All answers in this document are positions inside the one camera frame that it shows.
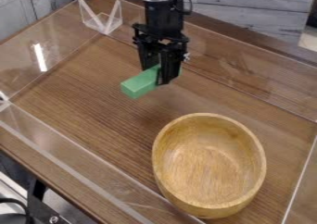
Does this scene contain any green rectangular block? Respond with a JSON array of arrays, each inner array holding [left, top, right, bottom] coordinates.
[[120, 64, 183, 100]]

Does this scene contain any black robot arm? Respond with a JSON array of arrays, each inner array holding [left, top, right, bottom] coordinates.
[[132, 0, 193, 85]]

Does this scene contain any black cable loop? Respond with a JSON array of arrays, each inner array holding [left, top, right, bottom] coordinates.
[[0, 196, 32, 224]]

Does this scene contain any black metal table leg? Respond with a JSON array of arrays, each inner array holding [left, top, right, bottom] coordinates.
[[27, 179, 63, 224]]

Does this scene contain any clear acrylic corner bracket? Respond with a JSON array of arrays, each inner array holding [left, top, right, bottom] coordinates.
[[78, 0, 123, 35]]

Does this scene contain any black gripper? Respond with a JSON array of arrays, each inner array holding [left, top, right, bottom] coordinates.
[[132, 0, 191, 85]]

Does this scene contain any brown wooden bowl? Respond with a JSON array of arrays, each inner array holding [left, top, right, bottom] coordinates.
[[151, 113, 268, 219]]

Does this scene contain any clear acrylic tray wall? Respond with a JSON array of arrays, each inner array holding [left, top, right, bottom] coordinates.
[[0, 98, 205, 224]]

